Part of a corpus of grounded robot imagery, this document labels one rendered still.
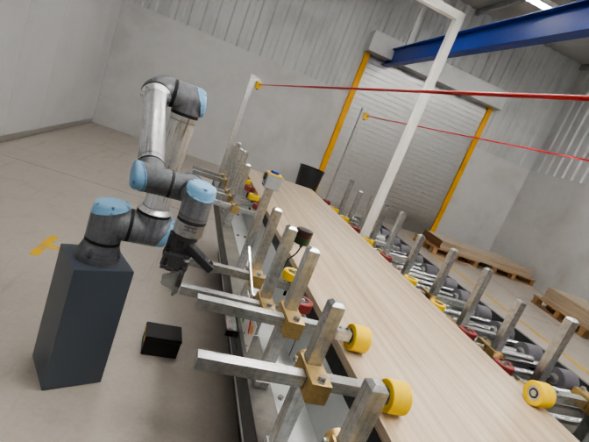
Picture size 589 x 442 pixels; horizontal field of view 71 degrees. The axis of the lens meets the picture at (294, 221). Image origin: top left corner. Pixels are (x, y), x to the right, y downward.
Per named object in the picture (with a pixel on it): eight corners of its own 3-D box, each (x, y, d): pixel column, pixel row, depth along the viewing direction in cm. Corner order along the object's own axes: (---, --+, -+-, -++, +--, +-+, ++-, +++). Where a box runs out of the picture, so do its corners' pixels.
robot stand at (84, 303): (41, 391, 182) (74, 269, 168) (31, 355, 199) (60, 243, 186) (101, 382, 199) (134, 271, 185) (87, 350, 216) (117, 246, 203)
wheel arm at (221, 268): (186, 267, 157) (189, 257, 156) (186, 264, 160) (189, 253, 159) (291, 293, 170) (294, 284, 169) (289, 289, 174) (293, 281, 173)
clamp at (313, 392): (301, 402, 90) (310, 383, 89) (288, 363, 102) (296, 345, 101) (327, 407, 92) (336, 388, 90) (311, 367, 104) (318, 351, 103)
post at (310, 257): (252, 390, 125) (310, 247, 115) (251, 382, 128) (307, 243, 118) (263, 392, 126) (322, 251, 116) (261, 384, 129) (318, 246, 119)
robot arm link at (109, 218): (85, 227, 186) (95, 190, 182) (124, 235, 194) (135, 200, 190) (83, 240, 173) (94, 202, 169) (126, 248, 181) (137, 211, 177)
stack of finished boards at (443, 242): (529, 278, 906) (533, 271, 903) (438, 248, 839) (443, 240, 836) (506, 264, 978) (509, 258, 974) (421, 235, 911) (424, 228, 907)
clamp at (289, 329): (280, 337, 113) (287, 321, 112) (272, 311, 125) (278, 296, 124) (301, 341, 115) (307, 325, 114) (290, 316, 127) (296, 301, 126)
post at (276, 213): (235, 313, 172) (275, 207, 162) (234, 310, 175) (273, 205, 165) (243, 315, 173) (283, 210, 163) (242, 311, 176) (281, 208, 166)
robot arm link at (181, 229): (205, 220, 134) (205, 231, 125) (201, 234, 135) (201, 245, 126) (177, 212, 131) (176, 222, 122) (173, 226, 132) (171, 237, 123)
